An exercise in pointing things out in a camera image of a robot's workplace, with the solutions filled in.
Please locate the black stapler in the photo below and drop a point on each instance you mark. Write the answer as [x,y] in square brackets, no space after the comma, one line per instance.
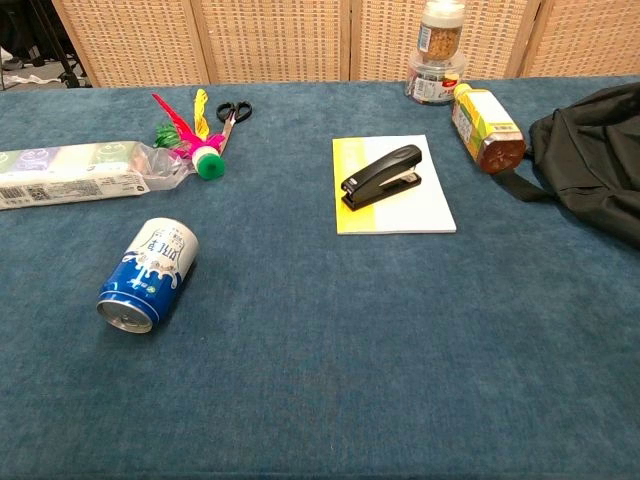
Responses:
[385,167]

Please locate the yellow white notebook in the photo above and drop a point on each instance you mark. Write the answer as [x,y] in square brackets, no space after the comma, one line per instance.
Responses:
[425,207]

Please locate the black backpack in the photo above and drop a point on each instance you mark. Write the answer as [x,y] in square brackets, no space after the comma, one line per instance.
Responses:
[595,160]

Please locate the blue table mat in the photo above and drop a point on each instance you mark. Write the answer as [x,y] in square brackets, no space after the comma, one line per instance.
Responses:
[320,350]

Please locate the colourful feather shuttlecock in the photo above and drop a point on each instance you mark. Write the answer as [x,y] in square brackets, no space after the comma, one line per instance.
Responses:
[202,155]

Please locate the blue white drink can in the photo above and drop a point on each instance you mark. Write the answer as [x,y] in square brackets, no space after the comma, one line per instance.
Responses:
[150,272]

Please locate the clear round plastic container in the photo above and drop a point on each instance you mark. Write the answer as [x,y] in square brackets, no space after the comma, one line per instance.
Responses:
[430,87]

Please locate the amber tea bottle yellow label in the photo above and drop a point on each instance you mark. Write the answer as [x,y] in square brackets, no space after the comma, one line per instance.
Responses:
[482,125]

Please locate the woven folding screen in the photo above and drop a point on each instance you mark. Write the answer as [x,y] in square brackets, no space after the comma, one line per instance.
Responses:
[280,40]

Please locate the nut jar white lid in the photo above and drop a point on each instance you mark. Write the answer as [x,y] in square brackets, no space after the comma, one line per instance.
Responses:
[441,35]

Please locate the tissue multipack in plastic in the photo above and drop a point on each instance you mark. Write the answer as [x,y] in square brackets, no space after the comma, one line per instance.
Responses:
[60,172]

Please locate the black tripod stand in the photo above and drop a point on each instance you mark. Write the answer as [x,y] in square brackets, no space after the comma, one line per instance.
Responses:
[65,60]

